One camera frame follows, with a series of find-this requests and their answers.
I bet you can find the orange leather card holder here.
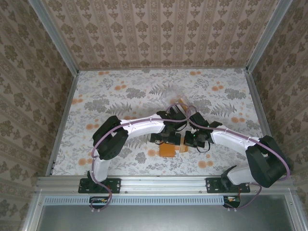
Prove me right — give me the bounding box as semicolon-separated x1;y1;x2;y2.
158;136;189;158

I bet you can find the clear acrylic card stand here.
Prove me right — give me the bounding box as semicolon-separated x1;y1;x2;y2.
163;83;192;114

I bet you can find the orange card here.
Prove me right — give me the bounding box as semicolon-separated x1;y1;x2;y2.
177;97;191;113

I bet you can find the floral patterned table sheet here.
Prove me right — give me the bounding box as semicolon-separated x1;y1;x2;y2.
51;68;274;177

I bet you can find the black controller board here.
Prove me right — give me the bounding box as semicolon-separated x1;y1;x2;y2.
89;196;113;210
222;195;241;209

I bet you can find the grey metal panel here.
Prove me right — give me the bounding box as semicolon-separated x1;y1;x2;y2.
36;194;298;231

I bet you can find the thin black cable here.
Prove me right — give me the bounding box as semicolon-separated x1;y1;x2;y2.
195;141;210;154

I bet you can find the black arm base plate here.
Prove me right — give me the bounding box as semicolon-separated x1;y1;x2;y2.
205;177;251;194
78;178;122;194

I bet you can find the aluminium frame rail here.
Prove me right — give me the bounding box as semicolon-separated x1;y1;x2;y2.
36;175;295;194

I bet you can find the aluminium frame bar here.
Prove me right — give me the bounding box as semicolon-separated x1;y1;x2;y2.
45;71;80;176
283;189;305;231
244;68;284;176
19;190;45;231
77;66;248;72

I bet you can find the white slotted cable duct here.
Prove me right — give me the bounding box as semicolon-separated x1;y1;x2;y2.
44;195;226;206

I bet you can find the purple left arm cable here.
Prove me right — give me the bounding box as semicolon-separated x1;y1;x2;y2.
90;103;195;214

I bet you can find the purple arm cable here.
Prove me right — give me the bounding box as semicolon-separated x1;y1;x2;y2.
90;103;195;214
184;104;292;212

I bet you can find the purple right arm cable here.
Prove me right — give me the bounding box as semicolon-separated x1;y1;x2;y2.
184;104;292;212

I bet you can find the aluminium frame post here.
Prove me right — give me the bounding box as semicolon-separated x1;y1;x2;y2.
245;0;293;73
27;0;80;75

